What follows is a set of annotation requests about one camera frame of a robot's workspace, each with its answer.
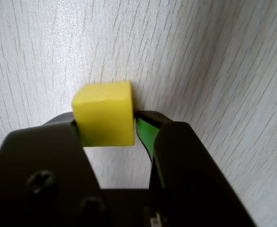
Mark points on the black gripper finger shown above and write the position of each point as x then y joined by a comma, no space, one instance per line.
39,165

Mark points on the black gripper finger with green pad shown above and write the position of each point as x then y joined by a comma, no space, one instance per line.
188,170

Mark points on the yellow wooden cube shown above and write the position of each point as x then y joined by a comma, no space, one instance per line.
105,118

